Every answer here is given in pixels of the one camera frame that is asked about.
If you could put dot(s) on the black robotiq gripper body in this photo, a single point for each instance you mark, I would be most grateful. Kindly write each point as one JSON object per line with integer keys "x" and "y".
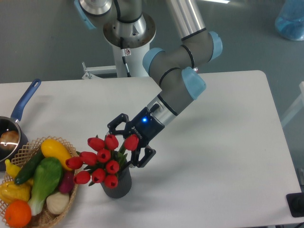
{"x": 144, "y": 126}

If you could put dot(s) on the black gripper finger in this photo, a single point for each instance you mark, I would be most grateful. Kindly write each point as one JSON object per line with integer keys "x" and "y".
{"x": 121, "y": 118}
{"x": 140, "y": 163}

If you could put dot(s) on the red tulip bouquet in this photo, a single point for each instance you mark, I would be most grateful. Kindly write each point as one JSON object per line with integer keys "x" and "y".
{"x": 105, "y": 163}

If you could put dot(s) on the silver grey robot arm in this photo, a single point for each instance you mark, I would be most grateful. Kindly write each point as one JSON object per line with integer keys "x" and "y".
{"x": 130, "y": 31}

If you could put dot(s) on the dark grey ribbed vase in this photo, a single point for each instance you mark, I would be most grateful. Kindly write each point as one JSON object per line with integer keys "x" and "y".
{"x": 123, "y": 186}

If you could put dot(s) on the yellow squash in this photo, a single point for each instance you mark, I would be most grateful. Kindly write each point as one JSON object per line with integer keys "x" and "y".
{"x": 53, "y": 148}

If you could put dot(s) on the purple red radish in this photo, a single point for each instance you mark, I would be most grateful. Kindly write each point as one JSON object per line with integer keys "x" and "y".
{"x": 67, "y": 182}

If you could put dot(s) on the green bok choy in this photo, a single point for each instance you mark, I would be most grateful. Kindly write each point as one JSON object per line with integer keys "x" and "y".
{"x": 46, "y": 179}

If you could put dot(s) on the dark green cucumber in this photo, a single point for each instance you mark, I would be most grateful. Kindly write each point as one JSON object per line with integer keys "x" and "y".
{"x": 28, "y": 170}

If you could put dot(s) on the white garlic bulb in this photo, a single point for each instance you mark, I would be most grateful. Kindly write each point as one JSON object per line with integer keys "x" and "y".
{"x": 57, "y": 202}

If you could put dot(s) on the brown bread roll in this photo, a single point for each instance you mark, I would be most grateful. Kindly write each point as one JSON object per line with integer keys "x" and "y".
{"x": 9, "y": 140}

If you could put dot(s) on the yellow banana pepper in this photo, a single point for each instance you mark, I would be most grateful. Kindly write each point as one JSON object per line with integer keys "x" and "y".
{"x": 12, "y": 169}

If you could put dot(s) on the woven wicker basket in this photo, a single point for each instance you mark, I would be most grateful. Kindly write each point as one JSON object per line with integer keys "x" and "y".
{"x": 45, "y": 219}

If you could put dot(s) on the yellow pumpkin gourd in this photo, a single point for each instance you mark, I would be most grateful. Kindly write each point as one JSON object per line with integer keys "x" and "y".
{"x": 10, "y": 192}

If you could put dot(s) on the orange fruit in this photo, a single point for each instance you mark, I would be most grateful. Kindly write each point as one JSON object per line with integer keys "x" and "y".
{"x": 18, "y": 214}

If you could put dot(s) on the black device at edge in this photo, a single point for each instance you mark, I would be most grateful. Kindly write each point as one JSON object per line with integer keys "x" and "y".
{"x": 296, "y": 204}

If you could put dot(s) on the blue plastic bag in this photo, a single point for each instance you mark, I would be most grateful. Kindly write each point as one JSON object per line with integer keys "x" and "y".
{"x": 290, "y": 21}

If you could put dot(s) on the blue handled saucepan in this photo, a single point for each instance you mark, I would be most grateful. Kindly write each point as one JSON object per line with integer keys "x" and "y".
{"x": 12, "y": 123}

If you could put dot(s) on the white frame at right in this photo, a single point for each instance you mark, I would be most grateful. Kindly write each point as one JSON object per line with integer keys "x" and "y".
{"x": 294, "y": 108}

